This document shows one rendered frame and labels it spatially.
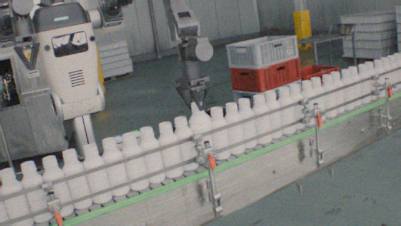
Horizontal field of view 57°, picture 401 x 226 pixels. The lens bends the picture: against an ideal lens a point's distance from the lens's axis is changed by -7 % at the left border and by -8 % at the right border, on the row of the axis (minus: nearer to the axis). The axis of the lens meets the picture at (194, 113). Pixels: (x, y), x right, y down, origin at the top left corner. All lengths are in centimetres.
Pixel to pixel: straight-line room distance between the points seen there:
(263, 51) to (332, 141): 214
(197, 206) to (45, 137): 377
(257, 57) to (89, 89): 216
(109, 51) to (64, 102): 907
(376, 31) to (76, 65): 716
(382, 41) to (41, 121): 639
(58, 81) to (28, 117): 324
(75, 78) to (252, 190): 82
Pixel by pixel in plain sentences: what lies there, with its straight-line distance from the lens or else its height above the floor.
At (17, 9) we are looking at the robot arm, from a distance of 110.
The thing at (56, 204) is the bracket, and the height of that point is 108.
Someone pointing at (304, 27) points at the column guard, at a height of 63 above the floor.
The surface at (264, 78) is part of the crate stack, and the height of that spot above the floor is 79.
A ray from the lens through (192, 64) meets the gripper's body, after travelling 117.
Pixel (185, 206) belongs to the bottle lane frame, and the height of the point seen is 91.
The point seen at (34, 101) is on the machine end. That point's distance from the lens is 479.
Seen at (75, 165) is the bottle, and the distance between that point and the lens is 108.
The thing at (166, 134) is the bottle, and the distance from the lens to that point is 116.
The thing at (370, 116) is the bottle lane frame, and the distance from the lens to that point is 176.
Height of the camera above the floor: 147
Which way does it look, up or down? 15 degrees down
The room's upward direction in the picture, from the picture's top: 9 degrees counter-clockwise
